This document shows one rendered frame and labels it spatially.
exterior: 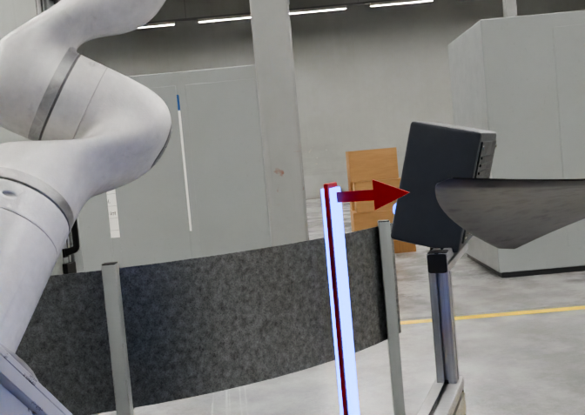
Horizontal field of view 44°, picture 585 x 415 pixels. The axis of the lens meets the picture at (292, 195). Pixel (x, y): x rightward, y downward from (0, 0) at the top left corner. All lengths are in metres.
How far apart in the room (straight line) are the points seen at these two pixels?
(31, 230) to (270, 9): 4.06
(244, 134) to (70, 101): 5.52
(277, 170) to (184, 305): 2.60
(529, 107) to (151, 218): 3.43
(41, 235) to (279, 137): 3.93
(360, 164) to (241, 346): 6.35
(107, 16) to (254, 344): 1.46
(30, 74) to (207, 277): 1.34
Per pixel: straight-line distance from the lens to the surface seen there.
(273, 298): 2.23
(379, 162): 8.46
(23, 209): 0.76
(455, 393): 1.09
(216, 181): 6.40
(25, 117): 0.89
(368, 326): 2.52
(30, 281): 0.75
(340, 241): 0.58
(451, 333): 1.11
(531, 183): 0.47
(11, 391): 0.67
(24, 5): 2.60
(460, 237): 1.14
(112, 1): 0.93
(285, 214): 4.65
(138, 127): 0.86
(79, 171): 0.82
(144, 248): 6.55
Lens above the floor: 1.21
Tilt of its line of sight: 3 degrees down
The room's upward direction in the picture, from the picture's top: 5 degrees counter-clockwise
